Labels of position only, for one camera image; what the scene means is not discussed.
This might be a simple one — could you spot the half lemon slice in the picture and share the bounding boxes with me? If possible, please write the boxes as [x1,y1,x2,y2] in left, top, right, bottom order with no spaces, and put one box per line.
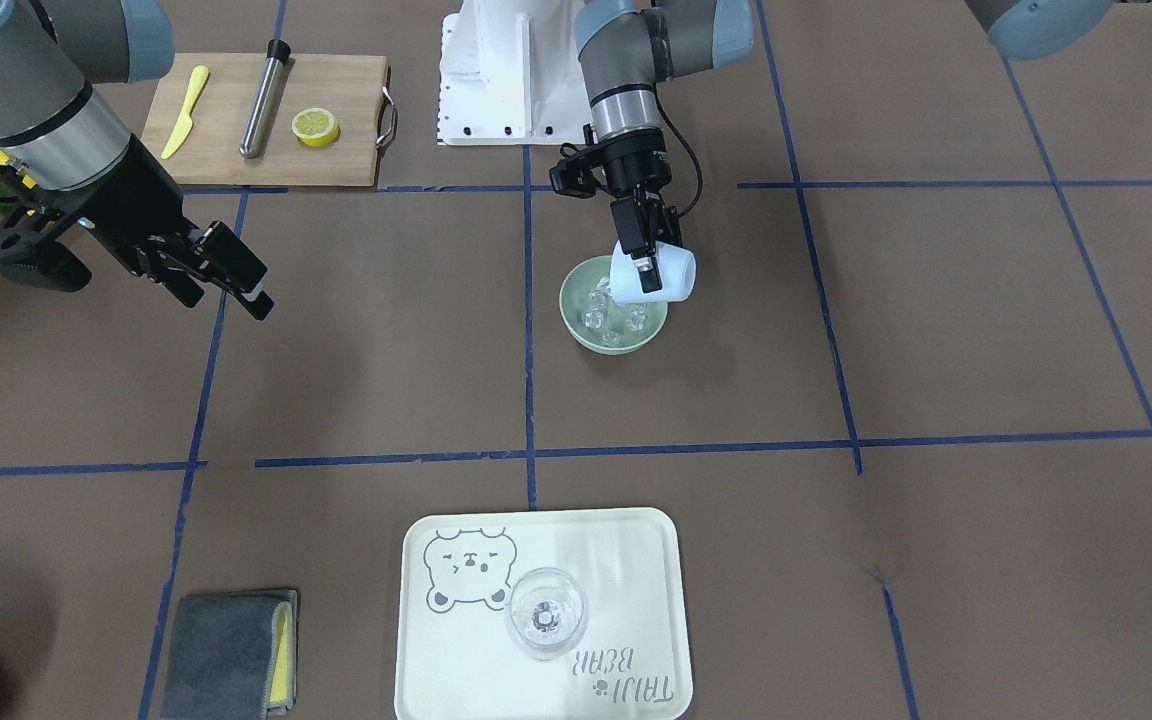
[291,108,340,149]

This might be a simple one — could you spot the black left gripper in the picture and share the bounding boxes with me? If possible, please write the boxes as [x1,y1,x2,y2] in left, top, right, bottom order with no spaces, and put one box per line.
[591,129,681,293]

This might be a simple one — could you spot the yellow plastic knife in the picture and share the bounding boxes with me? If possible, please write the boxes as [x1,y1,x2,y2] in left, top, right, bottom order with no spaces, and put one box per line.
[160,65,211,160]

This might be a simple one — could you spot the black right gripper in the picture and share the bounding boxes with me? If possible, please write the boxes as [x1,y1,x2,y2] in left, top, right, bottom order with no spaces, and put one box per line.
[36,135,275,323]

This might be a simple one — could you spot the grey yellow folded cloth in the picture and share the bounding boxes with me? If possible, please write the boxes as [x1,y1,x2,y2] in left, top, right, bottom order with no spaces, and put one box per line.
[159,588,300,719]

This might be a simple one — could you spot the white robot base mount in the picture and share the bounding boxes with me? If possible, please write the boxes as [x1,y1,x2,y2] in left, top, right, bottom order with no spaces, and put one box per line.
[435,1,596,147]

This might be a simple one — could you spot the clear ice cubes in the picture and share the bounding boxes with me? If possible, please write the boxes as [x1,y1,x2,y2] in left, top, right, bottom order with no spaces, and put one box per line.
[579,288,650,348]

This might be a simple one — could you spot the green bowl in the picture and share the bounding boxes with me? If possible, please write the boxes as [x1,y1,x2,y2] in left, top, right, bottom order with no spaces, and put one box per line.
[559,255,669,356]

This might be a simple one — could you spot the light blue plastic cup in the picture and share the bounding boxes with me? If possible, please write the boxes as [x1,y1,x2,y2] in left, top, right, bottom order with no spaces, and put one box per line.
[609,241,698,304]

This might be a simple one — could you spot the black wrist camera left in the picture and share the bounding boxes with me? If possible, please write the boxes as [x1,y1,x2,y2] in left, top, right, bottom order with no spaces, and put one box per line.
[550,143,608,199]

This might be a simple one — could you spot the cream bear tray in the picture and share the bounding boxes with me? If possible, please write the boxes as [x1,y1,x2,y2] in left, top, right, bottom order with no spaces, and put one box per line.
[394,507,694,719]

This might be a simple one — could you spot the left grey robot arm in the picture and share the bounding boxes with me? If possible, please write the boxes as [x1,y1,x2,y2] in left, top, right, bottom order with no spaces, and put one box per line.
[550,1,755,301]

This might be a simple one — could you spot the wooden cutting board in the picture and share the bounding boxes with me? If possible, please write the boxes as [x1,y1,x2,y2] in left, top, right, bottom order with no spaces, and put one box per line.
[141,53,394,187]

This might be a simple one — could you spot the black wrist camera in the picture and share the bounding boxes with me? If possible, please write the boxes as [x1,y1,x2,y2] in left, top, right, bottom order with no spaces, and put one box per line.
[550,143,608,199]
[0,205,92,293]

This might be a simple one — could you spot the clear wine glass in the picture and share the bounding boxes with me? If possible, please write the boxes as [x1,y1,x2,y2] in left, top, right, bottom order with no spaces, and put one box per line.
[507,568,588,662]

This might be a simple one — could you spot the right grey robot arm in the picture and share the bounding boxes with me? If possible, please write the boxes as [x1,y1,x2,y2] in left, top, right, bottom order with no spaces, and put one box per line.
[0,1,274,320]

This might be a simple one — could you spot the steel muddler black cap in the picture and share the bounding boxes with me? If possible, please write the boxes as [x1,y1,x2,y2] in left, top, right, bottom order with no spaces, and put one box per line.
[238,38,291,159]

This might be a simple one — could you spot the yellow lemon back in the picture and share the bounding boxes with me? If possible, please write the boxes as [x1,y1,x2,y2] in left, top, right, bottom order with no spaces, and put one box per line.
[0,151,36,188]

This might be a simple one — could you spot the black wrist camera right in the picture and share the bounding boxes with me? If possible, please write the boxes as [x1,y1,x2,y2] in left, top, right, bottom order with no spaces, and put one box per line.
[0,205,92,293]

